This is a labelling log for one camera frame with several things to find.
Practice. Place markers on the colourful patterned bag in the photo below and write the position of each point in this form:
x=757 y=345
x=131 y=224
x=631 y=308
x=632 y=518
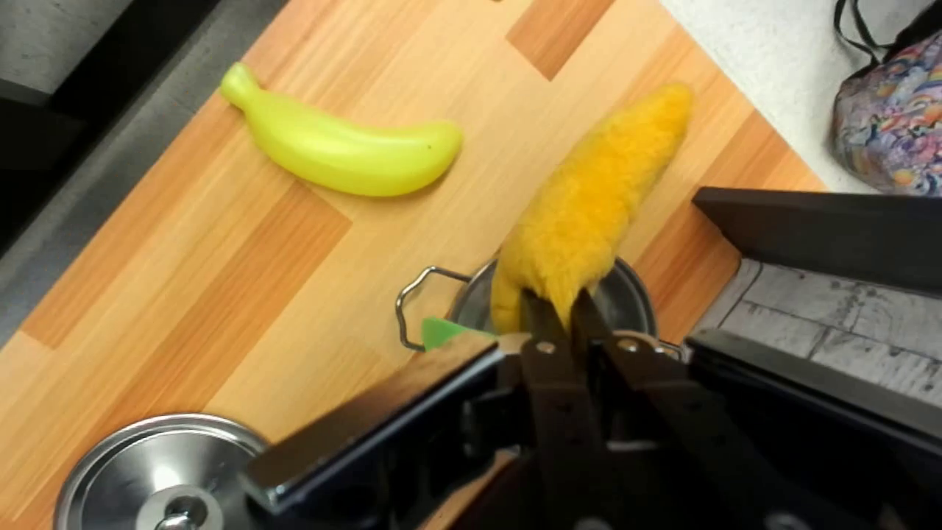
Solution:
x=894 y=118

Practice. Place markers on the steel pot lid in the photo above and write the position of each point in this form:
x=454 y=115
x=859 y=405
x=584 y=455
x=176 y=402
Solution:
x=140 y=471

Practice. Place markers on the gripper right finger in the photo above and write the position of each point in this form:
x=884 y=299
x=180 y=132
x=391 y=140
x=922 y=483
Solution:
x=677 y=427

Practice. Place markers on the carrot plush toy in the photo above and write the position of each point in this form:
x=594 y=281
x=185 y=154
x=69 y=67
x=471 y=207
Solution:
x=589 y=199

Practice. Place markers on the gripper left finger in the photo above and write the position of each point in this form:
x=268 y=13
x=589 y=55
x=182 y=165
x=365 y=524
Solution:
x=552 y=397

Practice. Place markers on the yellow toy banana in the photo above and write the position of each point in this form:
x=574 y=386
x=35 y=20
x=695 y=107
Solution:
x=338 y=147

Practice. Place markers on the black framed tile panel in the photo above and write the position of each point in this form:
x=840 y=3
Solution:
x=817 y=235

